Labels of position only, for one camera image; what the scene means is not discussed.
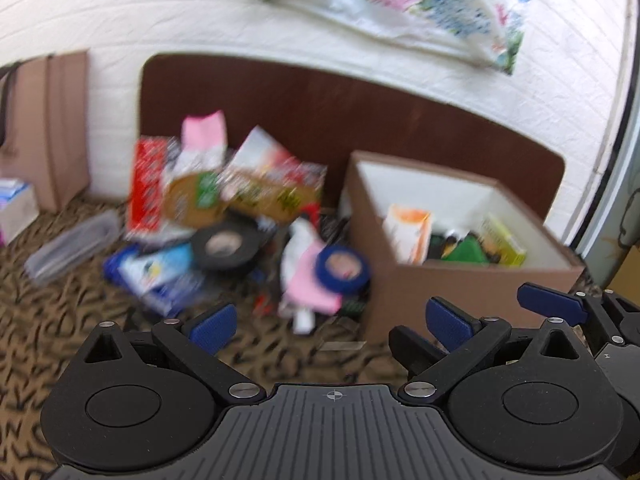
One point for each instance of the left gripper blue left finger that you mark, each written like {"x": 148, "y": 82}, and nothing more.
{"x": 193, "y": 345}

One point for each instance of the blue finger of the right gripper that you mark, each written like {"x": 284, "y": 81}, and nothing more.
{"x": 413, "y": 352}
{"x": 604, "y": 319}

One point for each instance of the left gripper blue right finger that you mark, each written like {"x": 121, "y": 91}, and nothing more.
{"x": 470, "y": 343}

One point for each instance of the blue white carton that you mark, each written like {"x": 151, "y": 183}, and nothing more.
{"x": 166, "y": 303}

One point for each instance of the yellow medicine box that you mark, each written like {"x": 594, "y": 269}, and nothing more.
{"x": 500, "y": 244}

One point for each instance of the orange fruit print box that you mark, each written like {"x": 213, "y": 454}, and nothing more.
{"x": 409, "y": 231}

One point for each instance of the brown cardboard storage box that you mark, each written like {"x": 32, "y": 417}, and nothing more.
{"x": 458, "y": 202}

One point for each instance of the green small box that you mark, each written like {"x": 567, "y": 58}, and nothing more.
{"x": 469, "y": 250}

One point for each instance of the black electrical tape roll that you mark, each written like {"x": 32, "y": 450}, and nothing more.
{"x": 226, "y": 246}

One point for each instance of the blue electrical tape roll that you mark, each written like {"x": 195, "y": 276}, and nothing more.
{"x": 341, "y": 270}

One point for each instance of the white pink sock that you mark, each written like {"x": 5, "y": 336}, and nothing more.
{"x": 302, "y": 294}

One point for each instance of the red snack packet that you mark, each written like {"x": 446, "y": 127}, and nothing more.
{"x": 145, "y": 204}

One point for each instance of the letter print table cloth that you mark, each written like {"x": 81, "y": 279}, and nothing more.
{"x": 86, "y": 394}

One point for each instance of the clear plastic pencil case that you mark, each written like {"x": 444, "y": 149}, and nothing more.
{"x": 73, "y": 247}

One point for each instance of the pink paper packet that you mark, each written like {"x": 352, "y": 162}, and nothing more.
{"x": 205, "y": 137}

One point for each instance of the tissue pack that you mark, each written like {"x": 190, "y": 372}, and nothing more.
{"x": 18, "y": 209}

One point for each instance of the dark brown headboard panel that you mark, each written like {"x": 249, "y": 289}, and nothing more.
{"x": 323, "y": 117}

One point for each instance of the brown paper shopping bag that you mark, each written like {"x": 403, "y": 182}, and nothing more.
{"x": 44, "y": 126}

